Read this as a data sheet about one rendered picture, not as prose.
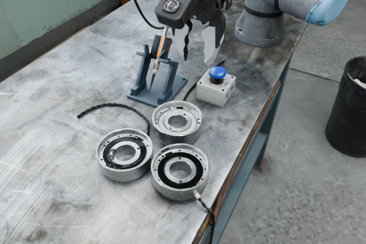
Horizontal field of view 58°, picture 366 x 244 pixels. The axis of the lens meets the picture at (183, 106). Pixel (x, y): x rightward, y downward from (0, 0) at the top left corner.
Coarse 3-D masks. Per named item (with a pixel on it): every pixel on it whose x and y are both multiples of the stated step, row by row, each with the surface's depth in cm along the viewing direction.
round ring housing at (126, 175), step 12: (120, 132) 65; (132, 132) 65; (120, 144) 63; (132, 144) 63; (96, 156) 59; (108, 168) 58; (132, 168) 58; (144, 168) 59; (120, 180) 60; (132, 180) 60
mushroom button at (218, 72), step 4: (212, 68) 75; (216, 68) 75; (220, 68) 75; (212, 72) 74; (216, 72) 74; (220, 72) 74; (224, 72) 74; (212, 76) 74; (216, 76) 73; (220, 76) 73; (224, 76) 74
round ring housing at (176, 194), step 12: (180, 144) 62; (156, 156) 60; (204, 156) 60; (156, 168) 59; (168, 168) 59; (180, 168) 62; (192, 168) 59; (156, 180) 56; (180, 180) 57; (204, 180) 56; (168, 192) 55; (180, 192) 55; (192, 192) 55
